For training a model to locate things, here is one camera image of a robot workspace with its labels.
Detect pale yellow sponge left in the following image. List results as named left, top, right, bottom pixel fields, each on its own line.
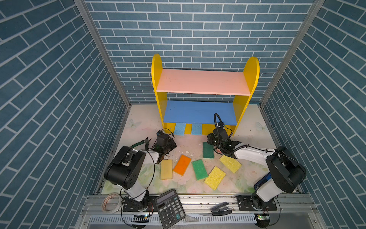
left=160, top=159, right=173, bottom=180

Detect black desk calculator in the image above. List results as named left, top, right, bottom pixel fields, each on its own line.
left=154, top=189, right=186, bottom=229

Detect orange sponge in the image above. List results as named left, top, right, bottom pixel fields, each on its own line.
left=173, top=155, right=192, bottom=176

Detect yellow sponge front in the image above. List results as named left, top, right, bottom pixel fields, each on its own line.
left=204, top=167, right=226, bottom=190

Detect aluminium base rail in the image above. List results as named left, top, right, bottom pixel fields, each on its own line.
left=75, top=193, right=326, bottom=229

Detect dark green scrub sponge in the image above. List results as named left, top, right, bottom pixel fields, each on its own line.
left=203, top=142, right=214, bottom=159

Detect yellow pink blue shelf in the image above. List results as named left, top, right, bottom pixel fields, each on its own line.
left=152, top=54, right=260, bottom=135

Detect black binder clip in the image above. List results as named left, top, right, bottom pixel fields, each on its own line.
left=211, top=202, right=233, bottom=216

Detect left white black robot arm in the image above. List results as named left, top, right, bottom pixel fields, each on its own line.
left=104, top=128, right=177, bottom=211

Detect bright green sponge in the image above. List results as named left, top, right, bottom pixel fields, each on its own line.
left=192, top=159, right=208, bottom=180

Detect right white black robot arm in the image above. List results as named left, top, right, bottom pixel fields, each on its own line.
left=207, top=125, right=307, bottom=210

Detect green handled pliers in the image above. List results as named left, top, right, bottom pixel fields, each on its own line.
left=130, top=137, right=151, bottom=150

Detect yellow sponge right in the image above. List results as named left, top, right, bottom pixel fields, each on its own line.
left=219, top=155, right=242, bottom=174

